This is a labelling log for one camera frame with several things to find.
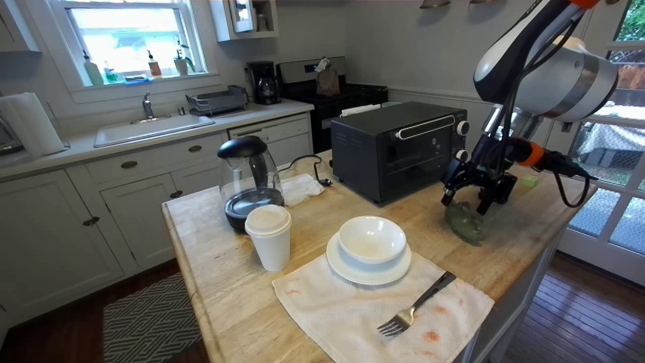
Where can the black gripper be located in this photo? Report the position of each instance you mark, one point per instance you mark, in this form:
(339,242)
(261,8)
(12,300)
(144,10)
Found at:
(487,167)

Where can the green dinosaur toy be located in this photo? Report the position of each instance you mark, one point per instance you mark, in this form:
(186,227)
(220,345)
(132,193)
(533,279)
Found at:
(464,222)

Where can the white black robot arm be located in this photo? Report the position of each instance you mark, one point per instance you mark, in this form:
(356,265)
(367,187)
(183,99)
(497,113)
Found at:
(530,68)

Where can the black toaster oven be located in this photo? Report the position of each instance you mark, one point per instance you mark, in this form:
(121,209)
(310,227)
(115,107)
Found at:
(395,150)

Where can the white bowl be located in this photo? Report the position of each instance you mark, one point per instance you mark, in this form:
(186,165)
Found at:
(371,240)

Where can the silver fork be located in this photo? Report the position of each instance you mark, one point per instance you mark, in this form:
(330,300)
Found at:
(404,318)

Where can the stained white cloth napkin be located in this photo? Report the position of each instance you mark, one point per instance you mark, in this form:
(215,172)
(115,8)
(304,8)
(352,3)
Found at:
(343,316)

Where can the white folded paper towel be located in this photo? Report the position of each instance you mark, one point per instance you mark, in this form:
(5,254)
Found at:
(299,187)

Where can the brown paper bag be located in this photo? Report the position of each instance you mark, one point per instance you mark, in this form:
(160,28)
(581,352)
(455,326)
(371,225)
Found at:
(327,78)

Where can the white paper cup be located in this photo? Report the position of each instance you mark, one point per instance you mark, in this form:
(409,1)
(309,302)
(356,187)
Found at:
(268,227)

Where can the black stove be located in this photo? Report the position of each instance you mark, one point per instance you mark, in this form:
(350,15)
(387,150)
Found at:
(299,83)

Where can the glass electric kettle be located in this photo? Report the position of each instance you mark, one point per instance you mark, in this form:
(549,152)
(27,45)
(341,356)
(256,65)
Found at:
(250,181)

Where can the black coffee maker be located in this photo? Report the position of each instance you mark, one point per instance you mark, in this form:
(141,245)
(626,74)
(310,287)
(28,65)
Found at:
(264,83)

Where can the grey dish rack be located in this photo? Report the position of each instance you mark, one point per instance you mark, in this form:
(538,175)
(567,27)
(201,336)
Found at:
(220,101)

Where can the chrome faucet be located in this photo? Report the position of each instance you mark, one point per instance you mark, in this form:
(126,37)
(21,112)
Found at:
(147,107)

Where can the patterned grey floor rug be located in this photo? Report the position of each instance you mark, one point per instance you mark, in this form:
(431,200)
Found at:
(149,324)

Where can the kitchen sink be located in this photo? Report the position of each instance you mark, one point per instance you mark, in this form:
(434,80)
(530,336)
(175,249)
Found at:
(121,134)

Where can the kitchen window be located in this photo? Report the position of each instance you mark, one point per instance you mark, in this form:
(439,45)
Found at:
(126,42)

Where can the white kitchen cabinets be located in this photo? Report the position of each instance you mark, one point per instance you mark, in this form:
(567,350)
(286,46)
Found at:
(89,215)

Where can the paper towel roll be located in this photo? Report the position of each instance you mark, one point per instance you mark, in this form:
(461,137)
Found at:
(31,123)

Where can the white wall cabinet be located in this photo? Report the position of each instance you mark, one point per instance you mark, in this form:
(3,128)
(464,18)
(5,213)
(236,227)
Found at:
(244,18)

